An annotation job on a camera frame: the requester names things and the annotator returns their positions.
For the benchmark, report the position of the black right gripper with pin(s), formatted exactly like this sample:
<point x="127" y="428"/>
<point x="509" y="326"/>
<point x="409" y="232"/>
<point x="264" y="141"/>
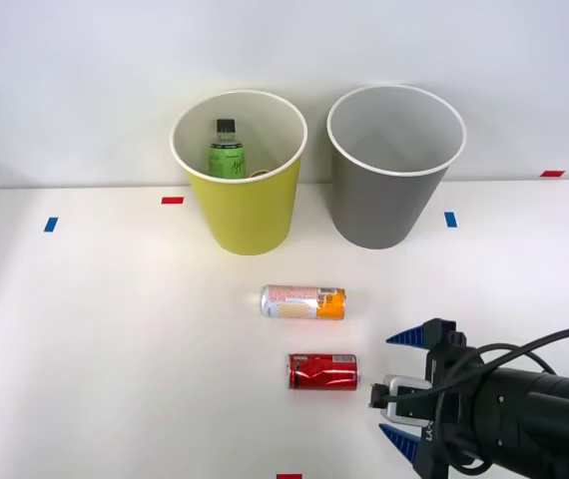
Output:
<point x="431" y="366"/>

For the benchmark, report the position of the red drink can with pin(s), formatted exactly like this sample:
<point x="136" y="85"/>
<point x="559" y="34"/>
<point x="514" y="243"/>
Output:
<point x="322" y="371"/>

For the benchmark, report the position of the orange and white drink can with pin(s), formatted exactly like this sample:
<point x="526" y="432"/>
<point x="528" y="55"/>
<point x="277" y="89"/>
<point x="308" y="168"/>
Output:
<point x="304" y="302"/>

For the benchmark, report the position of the grey plastic waste bin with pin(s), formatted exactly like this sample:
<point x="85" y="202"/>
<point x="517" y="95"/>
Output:
<point x="379" y="209"/>

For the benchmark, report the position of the yellow-green plastic waste bin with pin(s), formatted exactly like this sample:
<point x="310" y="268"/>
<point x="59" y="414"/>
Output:
<point x="244" y="219"/>

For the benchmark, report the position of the small brown round object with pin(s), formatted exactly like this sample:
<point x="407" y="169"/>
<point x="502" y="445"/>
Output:
<point x="259" y="173"/>

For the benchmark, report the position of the green label plastic bottle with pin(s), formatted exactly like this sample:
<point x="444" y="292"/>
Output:
<point x="226" y="157"/>

